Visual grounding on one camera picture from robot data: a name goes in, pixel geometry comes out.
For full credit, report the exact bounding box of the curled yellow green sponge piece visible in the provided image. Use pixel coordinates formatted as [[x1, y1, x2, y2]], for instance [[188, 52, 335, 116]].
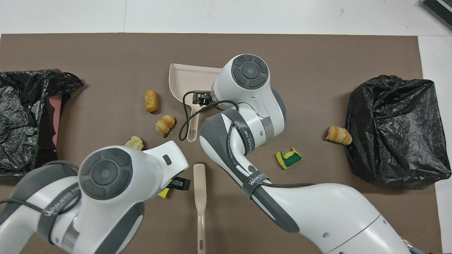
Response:
[[275, 147, 303, 170]]

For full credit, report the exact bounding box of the brown table mat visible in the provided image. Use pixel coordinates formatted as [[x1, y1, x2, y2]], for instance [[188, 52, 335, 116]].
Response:
[[0, 33, 444, 254]]

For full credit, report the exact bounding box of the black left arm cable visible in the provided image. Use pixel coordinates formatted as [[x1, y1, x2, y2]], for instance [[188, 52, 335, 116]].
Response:
[[0, 161, 82, 216]]

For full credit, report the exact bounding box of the pink bin box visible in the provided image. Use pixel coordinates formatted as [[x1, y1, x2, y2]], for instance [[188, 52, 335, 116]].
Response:
[[48, 96, 63, 153]]

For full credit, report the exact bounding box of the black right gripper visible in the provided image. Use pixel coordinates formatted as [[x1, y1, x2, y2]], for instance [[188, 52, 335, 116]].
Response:
[[192, 91, 214, 106]]

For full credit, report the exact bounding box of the brown cracked toy bread roll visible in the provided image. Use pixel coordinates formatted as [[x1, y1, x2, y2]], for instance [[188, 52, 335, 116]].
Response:
[[144, 90, 159, 113]]

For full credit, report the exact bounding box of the beige brush with black bristles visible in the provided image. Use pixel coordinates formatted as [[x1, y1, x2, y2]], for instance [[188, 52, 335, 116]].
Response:
[[193, 163, 207, 254]]

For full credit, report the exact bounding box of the pale yellow toy pastry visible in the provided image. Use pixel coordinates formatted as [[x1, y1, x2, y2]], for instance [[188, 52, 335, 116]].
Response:
[[124, 136, 145, 151]]

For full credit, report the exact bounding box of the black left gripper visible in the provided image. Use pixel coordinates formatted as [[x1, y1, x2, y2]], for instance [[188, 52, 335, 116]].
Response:
[[167, 178, 191, 192]]

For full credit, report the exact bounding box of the beige plastic dustpan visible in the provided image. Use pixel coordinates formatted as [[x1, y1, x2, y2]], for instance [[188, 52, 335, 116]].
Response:
[[168, 63, 224, 142]]

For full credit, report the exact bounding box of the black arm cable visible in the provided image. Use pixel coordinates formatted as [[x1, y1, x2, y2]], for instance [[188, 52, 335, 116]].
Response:
[[0, 161, 82, 216], [178, 90, 316, 191]]

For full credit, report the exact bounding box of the dark ribbed grille device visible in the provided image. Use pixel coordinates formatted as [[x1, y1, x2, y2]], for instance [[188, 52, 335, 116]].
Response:
[[420, 0, 452, 30]]

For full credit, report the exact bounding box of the black trash bag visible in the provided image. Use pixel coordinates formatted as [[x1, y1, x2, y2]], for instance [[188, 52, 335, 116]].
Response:
[[0, 69, 84, 179], [344, 74, 452, 190]]

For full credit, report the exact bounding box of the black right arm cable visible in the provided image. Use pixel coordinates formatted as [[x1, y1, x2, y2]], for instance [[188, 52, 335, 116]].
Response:
[[178, 90, 316, 191]]

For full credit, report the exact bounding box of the orange striped toy croissant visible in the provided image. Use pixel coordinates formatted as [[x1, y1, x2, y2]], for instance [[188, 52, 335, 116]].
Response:
[[155, 115, 176, 138], [325, 126, 353, 146]]

